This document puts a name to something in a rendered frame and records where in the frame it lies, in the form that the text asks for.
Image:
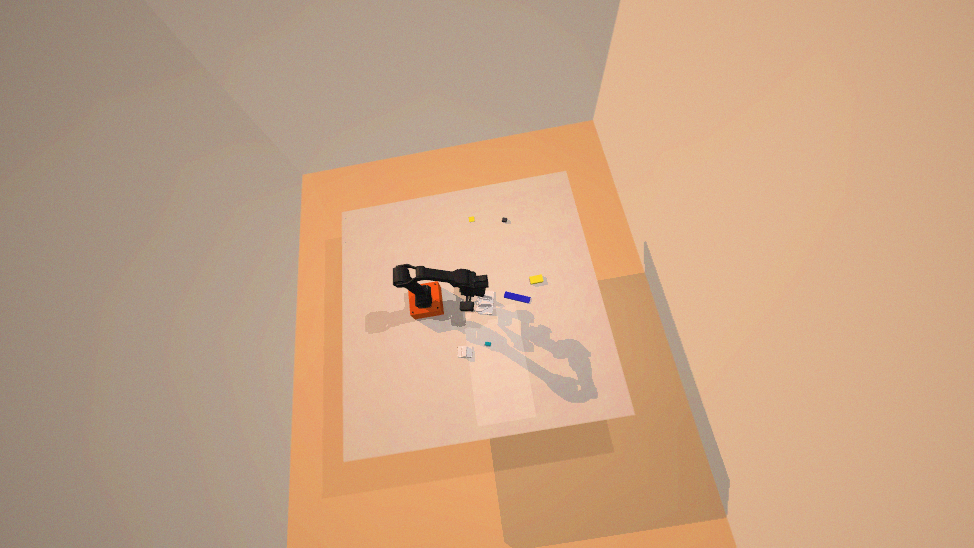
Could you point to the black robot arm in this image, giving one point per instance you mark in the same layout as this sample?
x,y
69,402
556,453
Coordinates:
x,y
461,278

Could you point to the dark blue thin bar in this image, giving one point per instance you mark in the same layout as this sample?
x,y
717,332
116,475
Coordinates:
x,y
517,297

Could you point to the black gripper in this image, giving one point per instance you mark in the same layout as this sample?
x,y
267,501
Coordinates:
x,y
467,305

